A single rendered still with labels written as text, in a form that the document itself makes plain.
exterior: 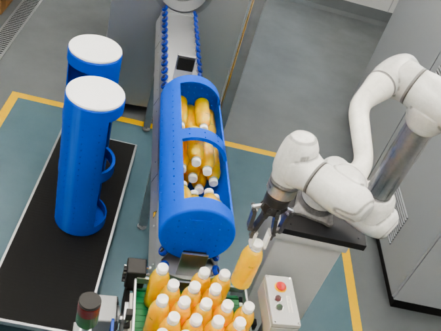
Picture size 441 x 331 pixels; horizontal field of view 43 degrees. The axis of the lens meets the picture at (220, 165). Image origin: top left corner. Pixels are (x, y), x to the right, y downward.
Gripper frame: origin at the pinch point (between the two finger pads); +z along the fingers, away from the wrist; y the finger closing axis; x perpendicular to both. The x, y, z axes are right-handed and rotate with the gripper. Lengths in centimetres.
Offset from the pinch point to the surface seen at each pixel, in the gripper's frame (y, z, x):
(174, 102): 23, 18, -91
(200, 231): 12.3, 24.9, -22.8
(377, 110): -153, 91, -229
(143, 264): 31, 37, -15
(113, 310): 39, 51, -4
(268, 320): -11.2, 30.5, 8.9
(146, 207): 20, 117, -121
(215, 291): 7.8, 26.5, 1.8
